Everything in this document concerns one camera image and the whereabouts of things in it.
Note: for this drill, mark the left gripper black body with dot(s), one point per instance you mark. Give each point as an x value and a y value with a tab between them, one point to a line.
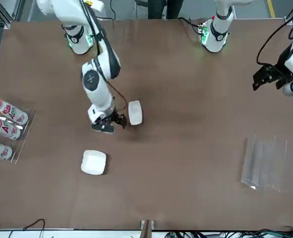
280	74

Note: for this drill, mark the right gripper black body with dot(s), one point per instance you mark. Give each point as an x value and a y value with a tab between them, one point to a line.
109	117

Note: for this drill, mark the white shallow box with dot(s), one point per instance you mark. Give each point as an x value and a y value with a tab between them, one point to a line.
135	112
94	162

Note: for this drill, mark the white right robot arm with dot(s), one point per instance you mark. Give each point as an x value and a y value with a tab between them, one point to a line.
96	94

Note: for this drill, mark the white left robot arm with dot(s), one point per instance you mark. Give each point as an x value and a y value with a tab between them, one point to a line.
218	29

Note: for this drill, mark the clear stepped plastic holder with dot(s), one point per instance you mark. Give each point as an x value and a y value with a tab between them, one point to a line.
272	163

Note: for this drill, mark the green circuit board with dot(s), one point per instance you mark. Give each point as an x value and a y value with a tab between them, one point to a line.
203	32

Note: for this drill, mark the clear acrylic bottle shelf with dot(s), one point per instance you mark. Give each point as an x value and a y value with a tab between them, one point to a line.
24	134

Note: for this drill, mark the pink-capped white bottle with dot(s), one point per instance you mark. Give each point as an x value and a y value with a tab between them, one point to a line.
12	112
6	129
0	151

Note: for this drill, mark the person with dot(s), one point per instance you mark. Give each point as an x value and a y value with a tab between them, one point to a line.
172	8

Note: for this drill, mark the white emergency stop box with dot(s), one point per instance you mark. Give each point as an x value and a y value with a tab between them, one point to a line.
95	5

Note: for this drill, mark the aluminium frame post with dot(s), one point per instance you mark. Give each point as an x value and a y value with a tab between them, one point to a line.
146	229

